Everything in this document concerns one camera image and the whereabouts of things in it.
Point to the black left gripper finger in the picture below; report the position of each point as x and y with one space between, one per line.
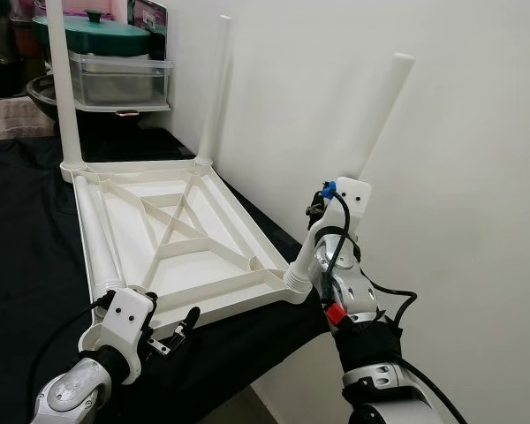
188 322
154 299

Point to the white plastic children table top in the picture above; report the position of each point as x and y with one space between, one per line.
124 230

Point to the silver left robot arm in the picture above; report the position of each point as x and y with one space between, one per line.
71 393

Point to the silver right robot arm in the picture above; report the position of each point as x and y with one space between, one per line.
353 291

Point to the clear plastic storage box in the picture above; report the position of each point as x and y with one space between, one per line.
124 81

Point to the black wok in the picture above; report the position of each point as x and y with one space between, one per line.
42 99

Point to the purple printed box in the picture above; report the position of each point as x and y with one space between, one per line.
150 16

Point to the green lidded pot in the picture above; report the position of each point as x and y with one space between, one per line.
106 37

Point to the pink lidded clear container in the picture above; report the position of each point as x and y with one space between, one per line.
102 9

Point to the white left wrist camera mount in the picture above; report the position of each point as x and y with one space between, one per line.
124 318

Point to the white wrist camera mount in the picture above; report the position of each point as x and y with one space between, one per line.
353 199
124 318

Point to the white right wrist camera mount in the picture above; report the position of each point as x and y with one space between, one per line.
353 199

